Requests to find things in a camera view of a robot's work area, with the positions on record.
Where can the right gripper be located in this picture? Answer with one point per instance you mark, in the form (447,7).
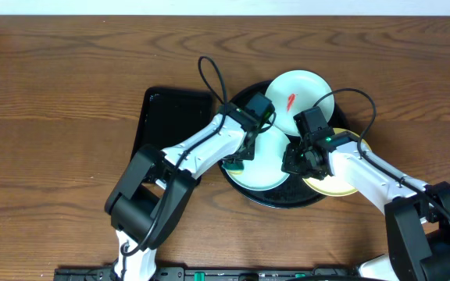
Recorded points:
(290,165)

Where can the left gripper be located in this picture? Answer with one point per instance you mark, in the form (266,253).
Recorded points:
(250,157)

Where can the yellow plate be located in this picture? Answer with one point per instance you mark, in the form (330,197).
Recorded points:
(330,186)

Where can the light blue plate front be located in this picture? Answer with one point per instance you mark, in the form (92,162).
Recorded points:
(263,172)

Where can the light blue plate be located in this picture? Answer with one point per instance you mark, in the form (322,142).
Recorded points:
(293,92)
(263,172)

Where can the green yellow sponge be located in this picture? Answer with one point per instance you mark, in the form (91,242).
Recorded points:
(234,168)

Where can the light blue plate back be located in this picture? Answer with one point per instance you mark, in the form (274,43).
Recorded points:
(293,92)

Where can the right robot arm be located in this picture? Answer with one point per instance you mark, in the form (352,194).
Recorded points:
(417,214)

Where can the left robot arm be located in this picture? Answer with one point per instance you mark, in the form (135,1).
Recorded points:
(150,197)

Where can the black round tray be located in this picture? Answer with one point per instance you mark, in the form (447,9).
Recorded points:
(293,192)

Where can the black rectangular tray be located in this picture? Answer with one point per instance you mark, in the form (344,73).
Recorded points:
(168,117)

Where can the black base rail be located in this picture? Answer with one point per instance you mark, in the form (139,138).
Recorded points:
(180,274)

